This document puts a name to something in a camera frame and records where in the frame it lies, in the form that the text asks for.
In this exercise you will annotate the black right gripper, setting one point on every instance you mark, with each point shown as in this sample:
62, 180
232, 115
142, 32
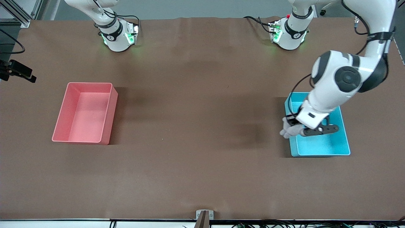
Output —
16, 68

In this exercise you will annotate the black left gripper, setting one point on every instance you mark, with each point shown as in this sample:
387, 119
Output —
291, 120

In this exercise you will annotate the slim grey plush toy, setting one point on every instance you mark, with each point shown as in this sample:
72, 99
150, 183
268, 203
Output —
292, 131

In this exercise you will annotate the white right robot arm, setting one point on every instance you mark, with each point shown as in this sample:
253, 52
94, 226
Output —
117, 41

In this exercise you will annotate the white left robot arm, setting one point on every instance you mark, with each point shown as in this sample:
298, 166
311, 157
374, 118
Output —
326, 91

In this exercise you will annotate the blue plastic box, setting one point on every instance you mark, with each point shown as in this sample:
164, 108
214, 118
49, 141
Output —
322, 147

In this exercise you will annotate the pink plastic box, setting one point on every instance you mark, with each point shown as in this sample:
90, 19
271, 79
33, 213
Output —
88, 133

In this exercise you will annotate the metal base connector plate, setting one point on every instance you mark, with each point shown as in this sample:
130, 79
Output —
272, 30
135, 30

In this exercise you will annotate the brown table mat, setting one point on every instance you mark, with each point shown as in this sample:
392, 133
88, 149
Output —
202, 177

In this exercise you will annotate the black round floor object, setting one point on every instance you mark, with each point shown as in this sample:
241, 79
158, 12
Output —
323, 12

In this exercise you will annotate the aluminium frame profile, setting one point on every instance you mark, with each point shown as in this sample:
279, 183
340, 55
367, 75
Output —
22, 17

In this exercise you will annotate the grey metal bracket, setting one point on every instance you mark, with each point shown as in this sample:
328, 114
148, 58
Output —
198, 214

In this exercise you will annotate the brown camera post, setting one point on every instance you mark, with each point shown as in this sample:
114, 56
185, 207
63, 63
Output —
202, 221

